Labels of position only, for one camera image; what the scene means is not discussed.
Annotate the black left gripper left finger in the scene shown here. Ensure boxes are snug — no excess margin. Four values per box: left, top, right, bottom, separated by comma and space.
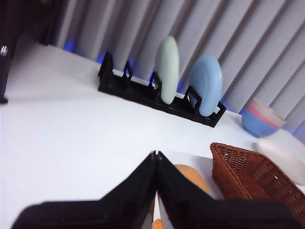
10, 150, 157, 229

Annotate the grey pleated curtain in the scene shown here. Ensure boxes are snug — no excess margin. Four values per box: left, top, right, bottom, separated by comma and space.
47, 0, 305, 138

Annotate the cream bowl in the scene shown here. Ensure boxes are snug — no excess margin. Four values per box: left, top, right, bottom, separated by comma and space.
250, 97, 286, 125

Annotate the light blue plate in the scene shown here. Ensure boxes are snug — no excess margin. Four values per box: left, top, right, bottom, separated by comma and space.
189, 55, 224, 117

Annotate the black metal shelf frame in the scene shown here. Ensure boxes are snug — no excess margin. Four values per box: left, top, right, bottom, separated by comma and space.
0, 0, 61, 104

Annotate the tan potato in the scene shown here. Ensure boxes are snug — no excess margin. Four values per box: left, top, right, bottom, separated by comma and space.
173, 164, 210, 195

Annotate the black dish rack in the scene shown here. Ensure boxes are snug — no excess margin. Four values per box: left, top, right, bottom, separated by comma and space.
97, 51, 227, 128

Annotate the pale green plate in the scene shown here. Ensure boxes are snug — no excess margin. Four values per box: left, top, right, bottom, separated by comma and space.
154, 35, 180, 105

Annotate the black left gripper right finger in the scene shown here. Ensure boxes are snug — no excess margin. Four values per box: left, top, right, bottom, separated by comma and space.
156, 150, 305, 229

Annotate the white plate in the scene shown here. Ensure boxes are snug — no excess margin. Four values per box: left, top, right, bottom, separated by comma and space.
256, 130, 305, 186

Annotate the pink bowl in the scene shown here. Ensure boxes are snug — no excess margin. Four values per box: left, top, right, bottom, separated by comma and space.
246, 102, 284, 128

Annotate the brown wicker basket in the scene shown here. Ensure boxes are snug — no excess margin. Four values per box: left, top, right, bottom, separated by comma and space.
209, 142, 305, 220

